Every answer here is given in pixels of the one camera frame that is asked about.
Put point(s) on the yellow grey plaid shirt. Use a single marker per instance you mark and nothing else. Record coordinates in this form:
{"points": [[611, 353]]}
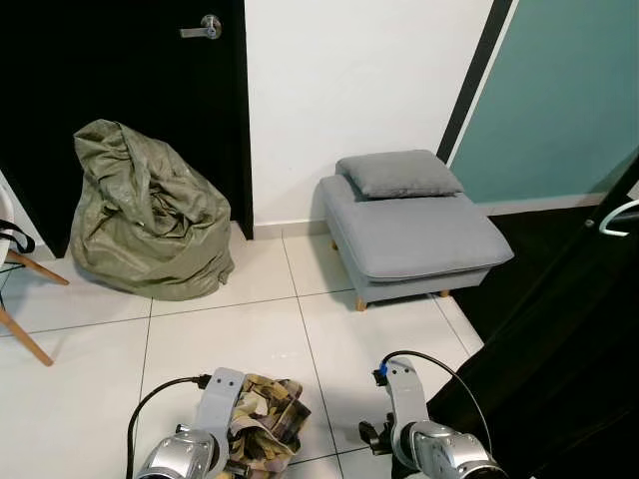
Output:
{"points": [[275, 419]]}

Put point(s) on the white clothes hanger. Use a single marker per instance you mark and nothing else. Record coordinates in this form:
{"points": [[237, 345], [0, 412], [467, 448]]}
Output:
{"points": [[604, 220]]}

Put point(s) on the black hanging garment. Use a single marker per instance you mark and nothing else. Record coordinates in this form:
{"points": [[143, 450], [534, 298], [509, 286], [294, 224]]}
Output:
{"points": [[569, 379]]}

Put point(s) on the grey cushion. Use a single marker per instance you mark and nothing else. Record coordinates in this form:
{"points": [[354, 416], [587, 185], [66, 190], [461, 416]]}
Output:
{"points": [[399, 175]]}

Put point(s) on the olive green sack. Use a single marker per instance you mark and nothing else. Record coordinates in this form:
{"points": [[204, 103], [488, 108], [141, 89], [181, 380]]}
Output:
{"points": [[150, 220]]}

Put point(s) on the white chair wooden legs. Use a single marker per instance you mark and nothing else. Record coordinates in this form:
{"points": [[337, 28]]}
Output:
{"points": [[25, 336]]}

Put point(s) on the black door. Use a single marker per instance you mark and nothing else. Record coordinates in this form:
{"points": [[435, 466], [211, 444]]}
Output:
{"points": [[100, 70]]}

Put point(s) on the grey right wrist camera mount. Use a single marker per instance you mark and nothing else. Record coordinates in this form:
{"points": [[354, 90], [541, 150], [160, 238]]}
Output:
{"points": [[404, 399]]}

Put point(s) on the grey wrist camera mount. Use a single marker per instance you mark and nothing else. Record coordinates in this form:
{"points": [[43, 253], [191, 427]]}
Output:
{"points": [[404, 399], [222, 399]]}

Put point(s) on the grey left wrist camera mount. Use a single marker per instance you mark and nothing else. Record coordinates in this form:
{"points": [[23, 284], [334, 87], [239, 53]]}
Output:
{"points": [[222, 399]]}

